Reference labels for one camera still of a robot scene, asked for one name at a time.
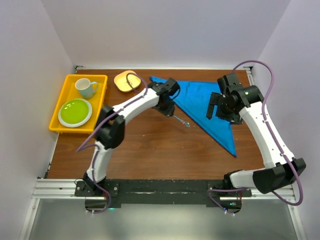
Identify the blue cloth napkin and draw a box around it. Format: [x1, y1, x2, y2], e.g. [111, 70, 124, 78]
[149, 76, 238, 158]

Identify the iridescent metal fork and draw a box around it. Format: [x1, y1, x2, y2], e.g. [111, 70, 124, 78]
[173, 115, 190, 128]

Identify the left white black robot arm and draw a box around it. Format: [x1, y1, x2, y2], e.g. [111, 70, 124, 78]
[83, 78, 181, 196]

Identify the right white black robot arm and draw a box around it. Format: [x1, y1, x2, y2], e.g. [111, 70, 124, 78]
[206, 73, 306, 197]

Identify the yellow square bowl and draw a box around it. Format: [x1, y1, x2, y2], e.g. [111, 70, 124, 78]
[113, 70, 141, 93]

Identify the light blue ceramic mug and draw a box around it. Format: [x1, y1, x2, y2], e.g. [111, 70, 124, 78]
[75, 78, 99, 99]

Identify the green plate white rim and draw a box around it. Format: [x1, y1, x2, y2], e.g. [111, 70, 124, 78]
[58, 98, 93, 128]

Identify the yellow plastic tray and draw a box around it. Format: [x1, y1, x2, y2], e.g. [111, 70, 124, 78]
[48, 74, 108, 134]

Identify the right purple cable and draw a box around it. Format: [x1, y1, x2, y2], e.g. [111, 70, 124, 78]
[206, 59, 305, 217]

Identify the purple cable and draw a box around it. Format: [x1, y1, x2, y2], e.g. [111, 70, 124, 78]
[75, 72, 150, 215]
[206, 59, 305, 217]

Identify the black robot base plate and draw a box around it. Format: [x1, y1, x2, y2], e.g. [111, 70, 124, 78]
[74, 178, 253, 210]

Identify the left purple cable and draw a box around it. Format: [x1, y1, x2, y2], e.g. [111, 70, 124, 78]
[75, 72, 150, 215]

